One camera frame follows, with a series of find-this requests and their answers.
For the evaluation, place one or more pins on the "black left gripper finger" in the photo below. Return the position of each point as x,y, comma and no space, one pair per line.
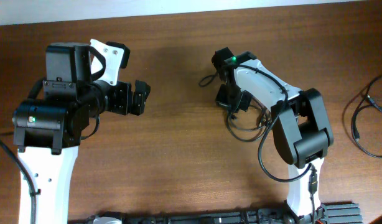
139,102
142,89

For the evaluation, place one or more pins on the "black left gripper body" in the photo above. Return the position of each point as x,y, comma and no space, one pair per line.
129,98

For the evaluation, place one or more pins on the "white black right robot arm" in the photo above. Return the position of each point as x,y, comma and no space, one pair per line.
296,118

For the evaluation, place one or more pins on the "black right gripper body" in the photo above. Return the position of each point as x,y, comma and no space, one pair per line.
232,97

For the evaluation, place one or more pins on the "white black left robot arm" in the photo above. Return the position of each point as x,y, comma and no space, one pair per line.
81,83

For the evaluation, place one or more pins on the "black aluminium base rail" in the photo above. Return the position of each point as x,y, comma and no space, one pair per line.
326,213

